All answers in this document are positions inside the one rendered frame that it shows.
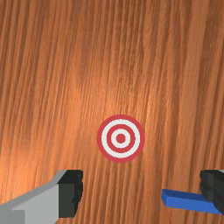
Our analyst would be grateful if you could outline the long blue stick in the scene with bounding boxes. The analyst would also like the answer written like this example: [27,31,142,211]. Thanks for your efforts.
[160,188,224,216]

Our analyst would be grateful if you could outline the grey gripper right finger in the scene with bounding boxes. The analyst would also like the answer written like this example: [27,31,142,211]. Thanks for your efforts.
[199,169,224,215]

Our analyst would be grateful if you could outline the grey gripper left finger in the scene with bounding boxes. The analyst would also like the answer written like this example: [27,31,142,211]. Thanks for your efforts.
[0,169,84,224]

